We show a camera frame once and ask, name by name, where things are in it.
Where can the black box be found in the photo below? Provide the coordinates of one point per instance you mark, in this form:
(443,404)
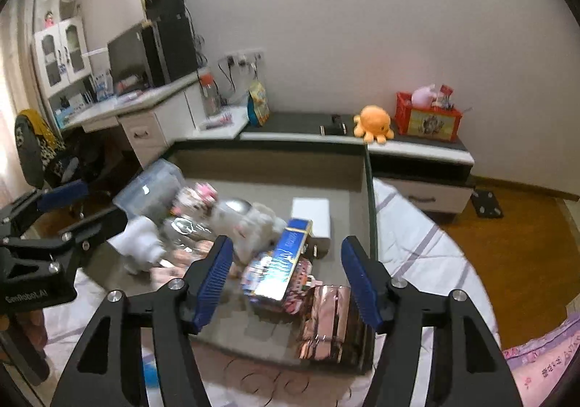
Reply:
(165,3)

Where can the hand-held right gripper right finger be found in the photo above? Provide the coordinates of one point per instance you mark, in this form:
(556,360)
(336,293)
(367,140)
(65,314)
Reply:
(362,284)

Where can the white wall socket strip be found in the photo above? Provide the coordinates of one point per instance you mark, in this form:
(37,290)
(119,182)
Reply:
(240,58)

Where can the low white dark-top cabinet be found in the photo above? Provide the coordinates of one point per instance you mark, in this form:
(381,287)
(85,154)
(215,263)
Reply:
(408,171)

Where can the pink quilt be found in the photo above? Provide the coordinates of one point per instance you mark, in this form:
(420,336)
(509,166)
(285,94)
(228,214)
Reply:
(543,366)

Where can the light curtain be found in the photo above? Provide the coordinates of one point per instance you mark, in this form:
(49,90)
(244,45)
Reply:
(11,117)

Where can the orange octopus plush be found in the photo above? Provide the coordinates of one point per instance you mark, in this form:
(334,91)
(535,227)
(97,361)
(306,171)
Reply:
(374,123)

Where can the blue rectangular box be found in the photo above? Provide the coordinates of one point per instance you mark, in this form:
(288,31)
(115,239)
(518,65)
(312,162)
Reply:
(281,262)

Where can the rose gold shiny box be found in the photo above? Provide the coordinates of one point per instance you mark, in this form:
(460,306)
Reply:
(330,321)

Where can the black floor scale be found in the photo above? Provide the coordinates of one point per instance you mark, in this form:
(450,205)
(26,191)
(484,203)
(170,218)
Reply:
(487,204)

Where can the chair with yellow cloth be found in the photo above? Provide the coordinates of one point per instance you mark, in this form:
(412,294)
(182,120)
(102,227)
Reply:
(40,148)

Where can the small figurine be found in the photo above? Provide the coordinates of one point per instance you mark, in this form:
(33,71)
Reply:
(48,18)

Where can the white glass door cabinet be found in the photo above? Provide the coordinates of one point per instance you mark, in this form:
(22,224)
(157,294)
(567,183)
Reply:
(61,51)

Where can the small black item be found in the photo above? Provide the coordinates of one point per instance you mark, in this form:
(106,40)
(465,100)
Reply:
(333,126)

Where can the black computer monitor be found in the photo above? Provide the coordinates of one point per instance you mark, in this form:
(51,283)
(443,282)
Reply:
(127,55)

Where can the white desk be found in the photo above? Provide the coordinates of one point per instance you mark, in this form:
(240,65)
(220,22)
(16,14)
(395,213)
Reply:
(136,112)

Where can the clear plastic container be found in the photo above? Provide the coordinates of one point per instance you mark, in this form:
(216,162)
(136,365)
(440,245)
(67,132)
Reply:
(145,189)

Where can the black computer tower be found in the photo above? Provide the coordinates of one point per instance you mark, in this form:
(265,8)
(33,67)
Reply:
(172,51)

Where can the blue yellow snack bag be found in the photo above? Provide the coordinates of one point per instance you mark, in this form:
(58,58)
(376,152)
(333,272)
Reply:
(258,103)

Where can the white plastic bottle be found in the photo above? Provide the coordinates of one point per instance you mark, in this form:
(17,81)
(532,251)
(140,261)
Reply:
(136,243)

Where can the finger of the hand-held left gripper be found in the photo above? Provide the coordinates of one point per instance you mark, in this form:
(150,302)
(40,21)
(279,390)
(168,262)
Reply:
(95,228)
(63,196)

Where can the orange lid jar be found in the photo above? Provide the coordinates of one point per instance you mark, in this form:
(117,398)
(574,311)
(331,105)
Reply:
(210,94)

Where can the pink storage box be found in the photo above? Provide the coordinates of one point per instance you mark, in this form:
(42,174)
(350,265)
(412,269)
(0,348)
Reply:
(272,180)

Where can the person's left hand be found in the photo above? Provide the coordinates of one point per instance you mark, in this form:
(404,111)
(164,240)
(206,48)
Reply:
(31,327)

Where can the small pink block figure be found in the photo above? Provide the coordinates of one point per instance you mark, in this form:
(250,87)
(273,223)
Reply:
(195,198)

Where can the white plush toy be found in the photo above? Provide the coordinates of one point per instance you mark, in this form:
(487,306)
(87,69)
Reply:
(253,225)

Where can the red packets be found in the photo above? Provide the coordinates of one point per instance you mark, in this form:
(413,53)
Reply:
(446,96)

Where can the red printed crate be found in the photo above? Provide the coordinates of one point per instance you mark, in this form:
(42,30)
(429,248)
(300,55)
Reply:
(428,119)

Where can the pink plush toy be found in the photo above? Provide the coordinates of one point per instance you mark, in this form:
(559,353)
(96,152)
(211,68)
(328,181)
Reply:
(423,95)

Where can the white charger plug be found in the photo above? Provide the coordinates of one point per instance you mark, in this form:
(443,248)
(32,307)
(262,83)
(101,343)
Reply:
(311,216)

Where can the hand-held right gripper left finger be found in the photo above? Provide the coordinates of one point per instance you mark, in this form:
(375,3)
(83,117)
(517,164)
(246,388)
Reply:
(213,284)

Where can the row of desk supplies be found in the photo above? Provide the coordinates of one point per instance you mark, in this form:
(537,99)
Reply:
(102,87)

